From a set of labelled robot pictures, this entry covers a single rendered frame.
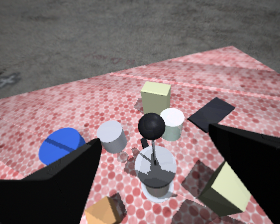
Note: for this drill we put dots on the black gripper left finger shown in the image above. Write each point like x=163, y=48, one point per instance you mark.
x=55, y=194

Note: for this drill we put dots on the blue cylinder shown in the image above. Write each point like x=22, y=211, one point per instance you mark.
x=59, y=144

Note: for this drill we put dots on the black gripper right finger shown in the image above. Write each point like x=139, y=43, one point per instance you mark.
x=255, y=158

